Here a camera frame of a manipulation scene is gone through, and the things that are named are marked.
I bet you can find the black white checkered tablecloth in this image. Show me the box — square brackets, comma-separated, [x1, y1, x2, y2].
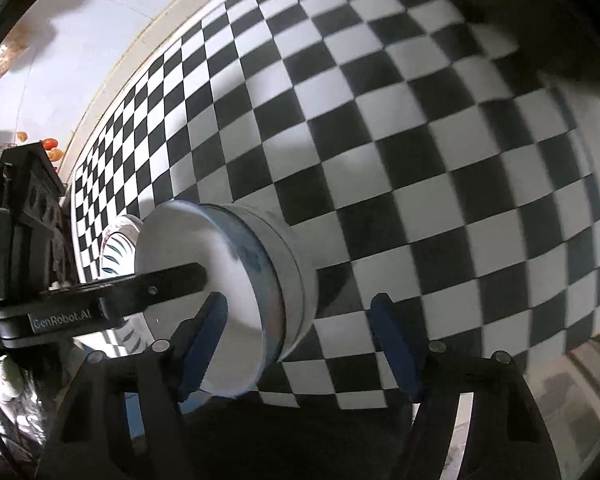
[69, 0, 600, 411]

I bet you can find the dark blurred object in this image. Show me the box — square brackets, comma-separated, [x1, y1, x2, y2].
[432, 0, 600, 107]

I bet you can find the white floral plate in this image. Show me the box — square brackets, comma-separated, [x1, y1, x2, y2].
[134, 200, 287, 399]

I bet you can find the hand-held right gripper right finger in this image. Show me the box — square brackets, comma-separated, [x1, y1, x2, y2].
[369, 292, 564, 480]

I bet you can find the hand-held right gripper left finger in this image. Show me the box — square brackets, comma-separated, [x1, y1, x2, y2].
[35, 291, 229, 480]

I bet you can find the black gas stove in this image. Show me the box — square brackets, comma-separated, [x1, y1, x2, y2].
[0, 144, 78, 287]

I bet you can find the colourful wall sticker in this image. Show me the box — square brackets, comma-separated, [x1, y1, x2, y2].
[0, 30, 66, 163]

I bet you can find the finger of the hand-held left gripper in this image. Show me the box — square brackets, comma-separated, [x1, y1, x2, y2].
[40, 262, 209, 318]

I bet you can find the white plate dark leaf pattern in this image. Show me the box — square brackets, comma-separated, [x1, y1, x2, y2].
[99, 214, 148, 356]

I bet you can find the blue box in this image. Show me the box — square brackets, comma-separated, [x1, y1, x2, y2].
[124, 391, 147, 439]

